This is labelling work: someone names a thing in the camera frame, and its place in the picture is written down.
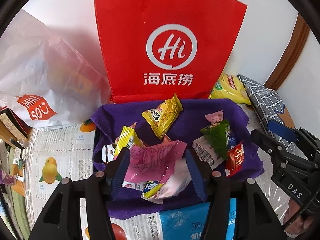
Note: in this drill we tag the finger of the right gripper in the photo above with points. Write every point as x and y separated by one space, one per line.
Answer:
268 144
283 131

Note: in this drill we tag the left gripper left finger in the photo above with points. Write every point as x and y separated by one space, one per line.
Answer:
60 217

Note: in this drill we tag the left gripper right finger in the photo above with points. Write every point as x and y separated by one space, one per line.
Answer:
255 217

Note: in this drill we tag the red small snack packet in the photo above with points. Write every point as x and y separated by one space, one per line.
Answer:
235 160

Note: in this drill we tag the green snack packet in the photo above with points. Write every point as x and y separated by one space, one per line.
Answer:
218 135

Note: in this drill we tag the pink peach candy packet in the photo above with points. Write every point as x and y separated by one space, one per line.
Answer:
215 117

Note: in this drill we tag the white red snack packet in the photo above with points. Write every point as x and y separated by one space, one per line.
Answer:
206 153

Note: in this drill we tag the magenta snack packet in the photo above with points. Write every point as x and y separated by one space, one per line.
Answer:
155 163

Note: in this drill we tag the yellow snack packet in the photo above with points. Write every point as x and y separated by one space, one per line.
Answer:
161 118

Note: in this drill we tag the blue snack packet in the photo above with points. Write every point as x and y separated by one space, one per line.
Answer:
231 141

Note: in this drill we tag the pale pink packet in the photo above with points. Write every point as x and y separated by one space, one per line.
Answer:
176 183

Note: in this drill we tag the panda print snack packet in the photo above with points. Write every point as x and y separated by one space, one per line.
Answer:
108 151

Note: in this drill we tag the pink white stick packet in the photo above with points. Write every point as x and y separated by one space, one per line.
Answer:
128 138

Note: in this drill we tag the grey plaid star pouch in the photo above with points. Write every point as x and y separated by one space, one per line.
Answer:
269 106

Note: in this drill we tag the yellow chips bag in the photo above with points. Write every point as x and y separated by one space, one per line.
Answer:
230 87

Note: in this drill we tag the blue tissue pack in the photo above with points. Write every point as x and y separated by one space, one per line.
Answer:
184 223

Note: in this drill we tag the wooden furniture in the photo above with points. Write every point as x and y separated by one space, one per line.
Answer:
12 159

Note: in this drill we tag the purple towel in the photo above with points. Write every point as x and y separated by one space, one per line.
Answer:
110 119

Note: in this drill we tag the framed picture box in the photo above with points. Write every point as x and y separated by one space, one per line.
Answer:
16 126

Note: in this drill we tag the white Miniso plastic bag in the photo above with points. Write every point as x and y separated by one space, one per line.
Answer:
44 80

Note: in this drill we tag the red paper shopping bag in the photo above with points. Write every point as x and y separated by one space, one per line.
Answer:
154 49

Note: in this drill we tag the brown door frame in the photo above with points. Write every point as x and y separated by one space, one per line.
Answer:
290 55

